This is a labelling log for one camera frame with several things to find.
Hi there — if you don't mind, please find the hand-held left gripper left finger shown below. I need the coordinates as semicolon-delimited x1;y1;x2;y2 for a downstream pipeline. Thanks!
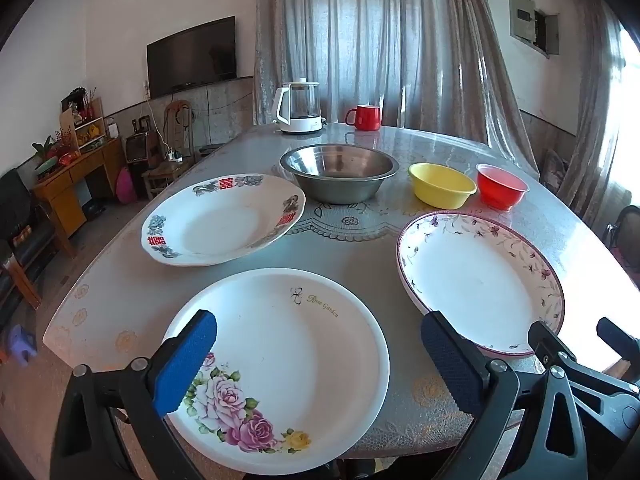
50;309;218;480

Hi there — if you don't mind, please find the grey patterned cushion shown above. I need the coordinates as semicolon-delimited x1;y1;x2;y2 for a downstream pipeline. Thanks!
540;150;568;196

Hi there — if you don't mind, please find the black wall television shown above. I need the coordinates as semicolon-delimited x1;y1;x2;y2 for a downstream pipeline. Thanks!
146;16;237;100

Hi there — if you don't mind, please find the purple plastic stool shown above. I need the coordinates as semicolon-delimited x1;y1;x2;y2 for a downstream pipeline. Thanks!
7;324;38;363

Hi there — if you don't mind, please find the black sofa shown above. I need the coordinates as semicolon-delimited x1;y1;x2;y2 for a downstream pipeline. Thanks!
0;167;56;311

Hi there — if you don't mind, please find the grey wall electrical box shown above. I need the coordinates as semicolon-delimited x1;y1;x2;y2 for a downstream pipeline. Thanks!
507;0;560;58

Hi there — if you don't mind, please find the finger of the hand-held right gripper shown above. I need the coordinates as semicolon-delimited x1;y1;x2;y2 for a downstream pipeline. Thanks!
597;317;640;361
528;320;640;413

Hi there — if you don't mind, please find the yellow plastic bowl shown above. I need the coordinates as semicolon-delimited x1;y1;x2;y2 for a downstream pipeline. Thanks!
407;162;478;209

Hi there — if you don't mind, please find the white plate with purple rim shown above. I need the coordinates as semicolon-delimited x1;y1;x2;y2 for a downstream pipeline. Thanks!
396;211;566;359

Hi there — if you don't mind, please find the white plate with red characters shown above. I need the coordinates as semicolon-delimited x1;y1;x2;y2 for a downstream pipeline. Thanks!
141;173;307;267

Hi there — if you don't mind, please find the white glass electric kettle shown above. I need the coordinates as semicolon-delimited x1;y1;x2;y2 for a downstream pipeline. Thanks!
271;77;323;134

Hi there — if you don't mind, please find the pink bag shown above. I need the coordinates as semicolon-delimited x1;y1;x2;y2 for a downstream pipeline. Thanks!
116;167;135;204

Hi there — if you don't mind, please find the wooden cabinet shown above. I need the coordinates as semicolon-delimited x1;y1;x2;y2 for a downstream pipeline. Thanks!
31;137;126;258

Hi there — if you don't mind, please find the stainless steel bowl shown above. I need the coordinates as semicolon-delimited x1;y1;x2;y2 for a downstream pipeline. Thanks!
279;143;400;205

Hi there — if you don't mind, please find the red mug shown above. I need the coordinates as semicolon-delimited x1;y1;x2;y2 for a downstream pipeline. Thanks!
344;104;382;132

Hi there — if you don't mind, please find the wide grey sheer curtain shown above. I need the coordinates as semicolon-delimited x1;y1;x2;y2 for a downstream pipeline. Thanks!
254;0;540;171

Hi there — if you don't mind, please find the black speaker box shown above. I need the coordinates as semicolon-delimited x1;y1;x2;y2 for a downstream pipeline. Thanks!
125;132;161;163

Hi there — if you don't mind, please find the white plate with pink roses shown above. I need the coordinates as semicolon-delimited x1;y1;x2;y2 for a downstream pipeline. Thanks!
161;267;391;476

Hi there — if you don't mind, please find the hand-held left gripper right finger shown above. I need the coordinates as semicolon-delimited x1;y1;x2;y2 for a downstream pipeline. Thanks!
420;311;588;480

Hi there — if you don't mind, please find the potted plant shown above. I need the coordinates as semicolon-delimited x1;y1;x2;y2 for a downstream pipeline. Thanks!
32;127;71;173

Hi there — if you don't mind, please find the red plastic bowl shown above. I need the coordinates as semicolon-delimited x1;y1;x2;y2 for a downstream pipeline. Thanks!
475;163;530;211

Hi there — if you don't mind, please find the narrow grey sheer curtain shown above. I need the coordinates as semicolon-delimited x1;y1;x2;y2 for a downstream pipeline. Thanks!
556;0;632;218

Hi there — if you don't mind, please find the small wooden shelf unit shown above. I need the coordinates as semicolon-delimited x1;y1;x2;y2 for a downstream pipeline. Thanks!
60;97;108;153

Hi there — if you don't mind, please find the dark wooden chair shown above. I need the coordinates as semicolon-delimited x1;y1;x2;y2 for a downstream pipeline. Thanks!
607;205;640;286

